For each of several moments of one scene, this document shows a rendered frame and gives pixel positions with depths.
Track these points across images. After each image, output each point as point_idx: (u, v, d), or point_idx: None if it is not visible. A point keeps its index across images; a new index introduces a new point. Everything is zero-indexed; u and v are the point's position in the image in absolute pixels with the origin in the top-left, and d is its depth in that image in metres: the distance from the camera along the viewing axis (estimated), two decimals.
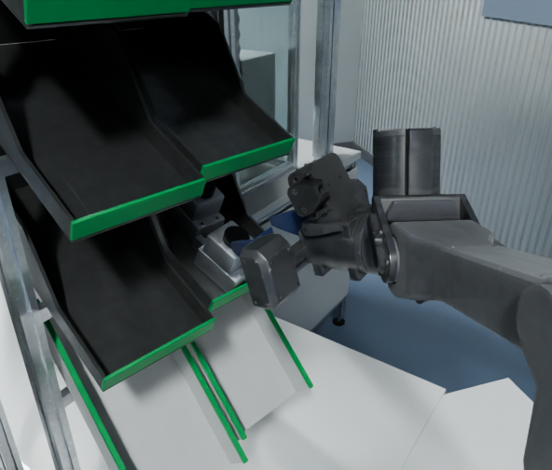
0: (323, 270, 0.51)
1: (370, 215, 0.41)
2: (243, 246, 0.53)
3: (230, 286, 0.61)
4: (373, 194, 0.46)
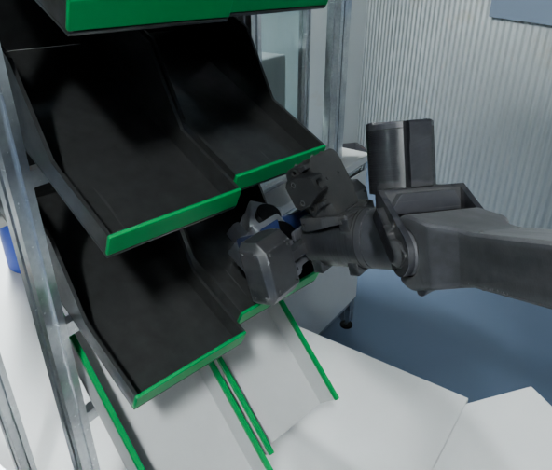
0: (323, 267, 0.50)
1: (378, 210, 0.40)
2: None
3: None
4: (370, 188, 0.45)
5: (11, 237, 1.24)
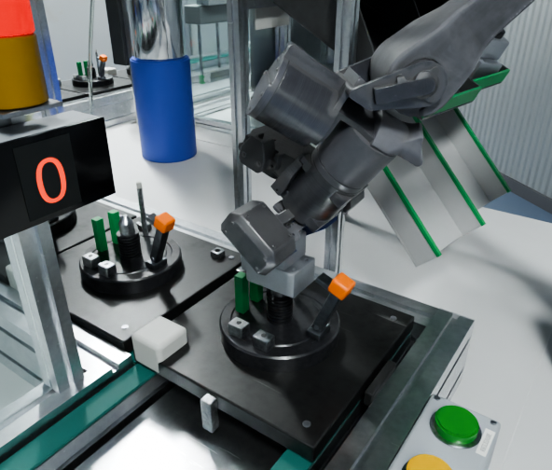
0: (316, 222, 0.49)
1: (378, 88, 0.39)
2: None
3: (290, 283, 0.54)
4: (323, 129, 0.42)
5: (154, 125, 1.39)
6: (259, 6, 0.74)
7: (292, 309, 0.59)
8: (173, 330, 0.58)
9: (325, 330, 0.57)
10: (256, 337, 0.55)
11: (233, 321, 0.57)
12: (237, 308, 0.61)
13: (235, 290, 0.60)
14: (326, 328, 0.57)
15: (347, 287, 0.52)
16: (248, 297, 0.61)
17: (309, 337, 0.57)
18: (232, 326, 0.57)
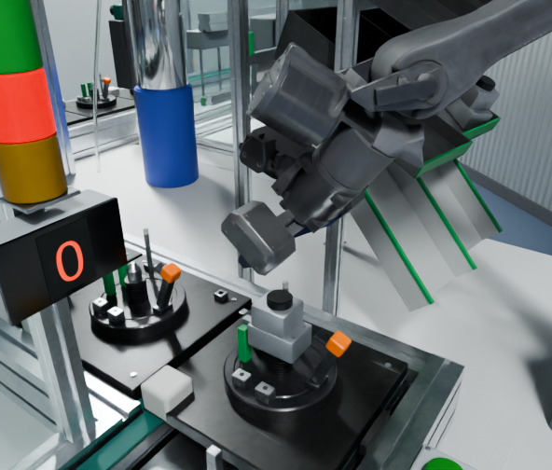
0: (316, 223, 0.49)
1: (379, 89, 0.39)
2: None
3: (288, 352, 0.59)
4: (324, 130, 0.42)
5: (158, 152, 1.42)
6: (261, 61, 0.78)
7: None
8: (180, 380, 0.62)
9: (324, 381, 0.61)
10: (258, 390, 0.58)
11: (236, 372, 0.61)
12: (240, 357, 0.65)
13: (238, 341, 0.64)
14: (324, 380, 0.61)
15: (343, 346, 0.55)
16: (250, 348, 0.64)
17: (308, 388, 0.61)
18: (236, 378, 0.60)
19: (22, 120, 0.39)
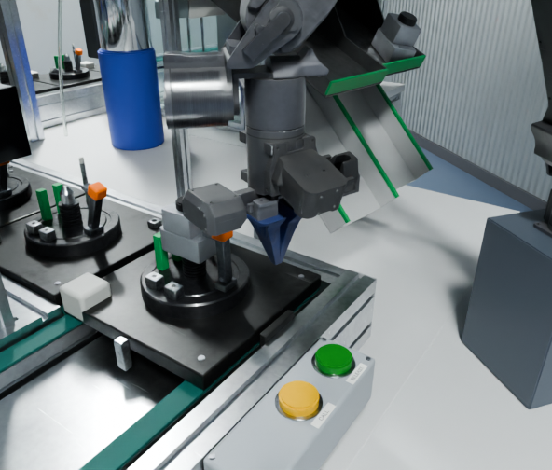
0: None
1: (244, 48, 0.42)
2: (289, 239, 0.56)
3: (195, 251, 0.62)
4: (228, 104, 0.46)
5: (121, 114, 1.46)
6: None
7: (204, 265, 0.66)
8: (97, 283, 0.65)
9: (231, 283, 0.64)
10: (167, 287, 0.62)
11: (149, 274, 0.64)
12: (158, 266, 0.68)
13: (155, 249, 0.67)
14: (233, 282, 0.64)
15: None
16: (167, 256, 0.68)
17: (216, 288, 0.64)
18: (148, 279, 0.64)
19: None
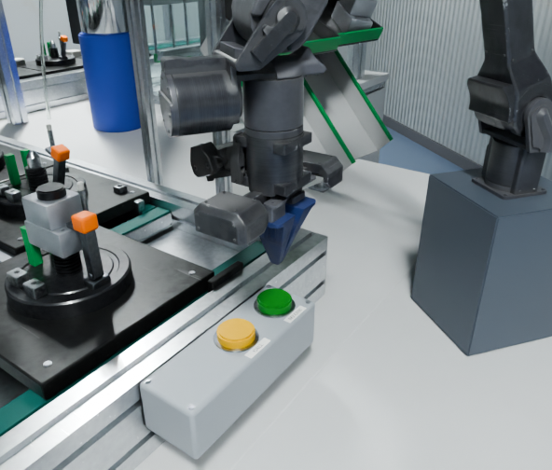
0: (281, 185, 0.50)
1: (254, 49, 0.42)
2: (263, 241, 0.56)
3: (57, 243, 0.56)
4: (235, 107, 0.45)
5: (102, 96, 1.49)
6: None
7: (76, 260, 0.60)
8: None
9: (103, 280, 0.58)
10: (25, 284, 0.56)
11: (12, 270, 0.58)
12: (29, 261, 0.62)
13: (23, 242, 0.61)
14: (104, 278, 0.58)
15: (81, 217, 0.54)
16: (39, 251, 0.62)
17: (86, 286, 0.58)
18: (9, 276, 0.58)
19: None
